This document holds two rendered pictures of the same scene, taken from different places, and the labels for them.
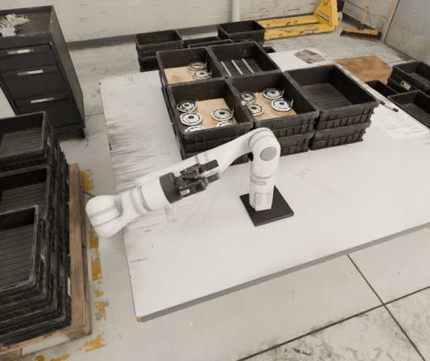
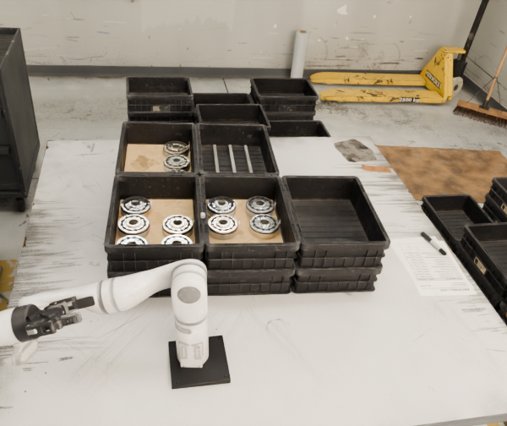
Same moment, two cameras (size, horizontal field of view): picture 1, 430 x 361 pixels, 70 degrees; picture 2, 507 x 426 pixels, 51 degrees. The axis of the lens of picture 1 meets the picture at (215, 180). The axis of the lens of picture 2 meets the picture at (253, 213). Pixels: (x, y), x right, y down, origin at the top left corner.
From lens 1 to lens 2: 52 cm
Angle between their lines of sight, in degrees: 9
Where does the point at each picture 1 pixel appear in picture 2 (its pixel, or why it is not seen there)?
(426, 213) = (417, 412)
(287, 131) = (253, 263)
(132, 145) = (56, 244)
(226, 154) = (139, 286)
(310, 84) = (322, 199)
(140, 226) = not seen: hidden behind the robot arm
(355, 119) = (355, 260)
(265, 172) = (188, 317)
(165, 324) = not seen: outside the picture
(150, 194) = not seen: outside the picture
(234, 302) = not seen: outside the picture
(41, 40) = not seen: outside the picture
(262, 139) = (182, 275)
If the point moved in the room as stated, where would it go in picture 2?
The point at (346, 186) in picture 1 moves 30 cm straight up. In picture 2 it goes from (322, 353) to (340, 282)
